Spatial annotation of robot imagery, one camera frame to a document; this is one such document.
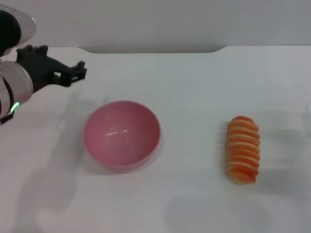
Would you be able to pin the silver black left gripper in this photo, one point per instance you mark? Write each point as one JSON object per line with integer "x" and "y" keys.
{"x": 36, "y": 68}

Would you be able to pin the pink plastic bowl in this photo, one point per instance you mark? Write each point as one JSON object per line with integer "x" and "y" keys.
{"x": 121, "y": 136}

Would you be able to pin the orange ridged bread loaf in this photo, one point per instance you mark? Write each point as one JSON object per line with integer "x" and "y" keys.
{"x": 243, "y": 150}

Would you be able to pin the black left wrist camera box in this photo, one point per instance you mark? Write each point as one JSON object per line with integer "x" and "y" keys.
{"x": 9, "y": 29}

